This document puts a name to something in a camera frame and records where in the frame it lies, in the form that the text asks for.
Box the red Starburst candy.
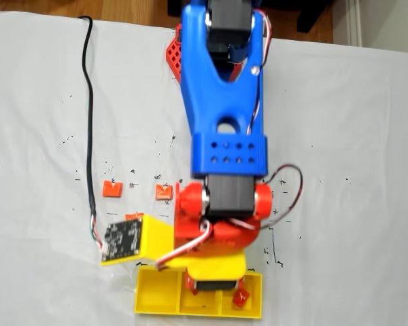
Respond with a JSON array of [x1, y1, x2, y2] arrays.
[[231, 288, 251, 308]]

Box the yellow three-compartment box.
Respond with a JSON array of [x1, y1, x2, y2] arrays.
[[133, 264, 263, 321]]

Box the white table cover sheet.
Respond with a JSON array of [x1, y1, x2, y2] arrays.
[[0, 10, 408, 326]]

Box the white baseboard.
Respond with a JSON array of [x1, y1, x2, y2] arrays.
[[345, 0, 364, 48]]

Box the white red servo wire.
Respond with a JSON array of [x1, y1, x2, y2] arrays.
[[154, 219, 215, 272]]

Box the camera board on yellow mount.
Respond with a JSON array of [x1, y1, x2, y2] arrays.
[[100, 213, 175, 268]]

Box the black red looped servo wire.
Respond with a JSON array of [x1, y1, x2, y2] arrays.
[[258, 164, 305, 232]]

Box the black camera cable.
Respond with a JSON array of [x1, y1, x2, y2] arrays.
[[78, 16, 106, 252]]

